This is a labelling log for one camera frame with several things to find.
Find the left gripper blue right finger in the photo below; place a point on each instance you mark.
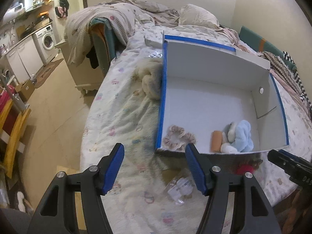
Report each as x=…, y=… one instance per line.
x=252, y=212

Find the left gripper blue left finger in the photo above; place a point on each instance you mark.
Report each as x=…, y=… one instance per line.
x=56, y=212

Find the pink rubber duck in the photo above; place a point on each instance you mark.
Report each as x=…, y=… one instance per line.
x=242, y=169

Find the light blue fluffy scrunchie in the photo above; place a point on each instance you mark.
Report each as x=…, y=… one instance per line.
x=239, y=136

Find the white sock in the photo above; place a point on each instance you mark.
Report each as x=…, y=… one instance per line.
x=227, y=148

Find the clear plastic packet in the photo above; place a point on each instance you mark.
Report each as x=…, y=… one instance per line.
x=179, y=190

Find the beige floral scrunchie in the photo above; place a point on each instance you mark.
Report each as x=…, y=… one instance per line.
x=178, y=137

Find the person right hand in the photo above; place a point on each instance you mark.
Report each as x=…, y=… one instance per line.
x=294, y=212

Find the black white striped cloth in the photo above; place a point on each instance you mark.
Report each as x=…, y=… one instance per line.
x=302, y=92

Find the yellow wooden rack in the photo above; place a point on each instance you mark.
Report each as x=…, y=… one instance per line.
x=13, y=124

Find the brown knitted blanket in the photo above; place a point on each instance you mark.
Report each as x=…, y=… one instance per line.
x=279, y=67

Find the blue white cardboard box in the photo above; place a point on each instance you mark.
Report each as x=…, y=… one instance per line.
x=205, y=86

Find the cardboard box on floor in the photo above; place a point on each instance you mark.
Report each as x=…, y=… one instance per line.
x=25, y=90

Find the green headboard cushion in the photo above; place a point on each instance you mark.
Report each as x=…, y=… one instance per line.
x=259, y=44

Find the brown door mat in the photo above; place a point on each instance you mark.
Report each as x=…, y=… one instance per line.
x=45, y=72

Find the white kitchen cabinet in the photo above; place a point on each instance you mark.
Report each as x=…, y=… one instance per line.
x=24, y=60

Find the cream fluffy plush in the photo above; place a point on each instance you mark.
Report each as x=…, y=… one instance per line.
x=148, y=72

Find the white washing machine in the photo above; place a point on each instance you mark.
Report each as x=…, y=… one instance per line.
x=45, y=42

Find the beige floral pillow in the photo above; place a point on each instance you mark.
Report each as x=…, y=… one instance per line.
x=194, y=15

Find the beige patterned duvet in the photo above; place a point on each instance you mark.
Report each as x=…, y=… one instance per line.
x=120, y=15

